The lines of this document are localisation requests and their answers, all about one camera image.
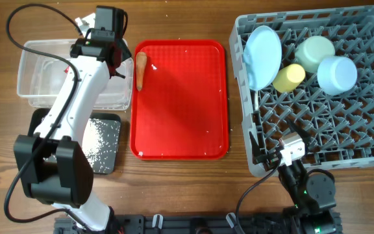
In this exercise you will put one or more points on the yellow plastic cup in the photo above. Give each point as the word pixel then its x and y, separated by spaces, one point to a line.
pixel 289 78

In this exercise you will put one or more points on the white plastic spoon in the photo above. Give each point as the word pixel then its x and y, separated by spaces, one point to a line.
pixel 256 101

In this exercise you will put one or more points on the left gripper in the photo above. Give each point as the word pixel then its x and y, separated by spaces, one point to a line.
pixel 128 53

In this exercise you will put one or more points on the clear plastic bin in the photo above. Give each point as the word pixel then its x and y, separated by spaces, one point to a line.
pixel 40 78

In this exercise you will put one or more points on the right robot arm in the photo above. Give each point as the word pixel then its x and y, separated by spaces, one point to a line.
pixel 312 192

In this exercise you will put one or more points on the black plastic tray bin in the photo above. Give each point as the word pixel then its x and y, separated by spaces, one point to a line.
pixel 68 153

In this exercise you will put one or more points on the light blue plate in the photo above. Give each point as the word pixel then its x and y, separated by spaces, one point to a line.
pixel 262 56

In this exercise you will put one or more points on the mint green bowl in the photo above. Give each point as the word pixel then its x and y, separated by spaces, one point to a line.
pixel 312 51

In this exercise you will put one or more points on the grey dishwasher rack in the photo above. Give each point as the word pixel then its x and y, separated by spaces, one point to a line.
pixel 341 127

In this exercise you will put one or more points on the light blue bowl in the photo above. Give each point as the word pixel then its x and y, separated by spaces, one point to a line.
pixel 336 75

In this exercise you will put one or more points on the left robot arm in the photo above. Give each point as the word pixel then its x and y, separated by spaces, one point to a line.
pixel 52 167

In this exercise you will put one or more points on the orange carrot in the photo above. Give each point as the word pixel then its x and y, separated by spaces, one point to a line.
pixel 141 61

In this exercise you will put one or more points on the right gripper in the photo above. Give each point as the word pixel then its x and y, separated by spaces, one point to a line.
pixel 274 155

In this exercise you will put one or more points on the red plastic serving tray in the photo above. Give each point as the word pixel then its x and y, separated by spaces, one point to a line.
pixel 181 112

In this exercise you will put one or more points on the peanut and rice scraps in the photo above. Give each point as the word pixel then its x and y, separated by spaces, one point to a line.
pixel 100 144

